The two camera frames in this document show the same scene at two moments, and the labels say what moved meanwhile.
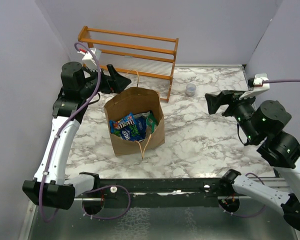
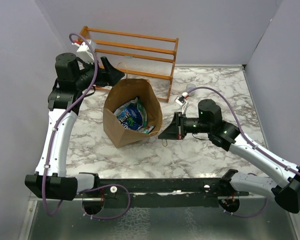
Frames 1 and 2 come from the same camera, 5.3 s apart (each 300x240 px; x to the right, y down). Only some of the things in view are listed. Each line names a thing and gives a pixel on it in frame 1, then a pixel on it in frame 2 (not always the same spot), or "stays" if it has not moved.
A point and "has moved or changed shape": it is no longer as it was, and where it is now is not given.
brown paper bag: x=136 y=120 has moved or changed shape
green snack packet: x=151 y=123 -> x=144 y=128
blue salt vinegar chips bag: x=137 y=131 -> x=130 y=116
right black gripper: x=231 y=97 -> x=175 y=130
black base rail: x=160 y=193 stays
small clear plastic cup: x=190 y=89 stays
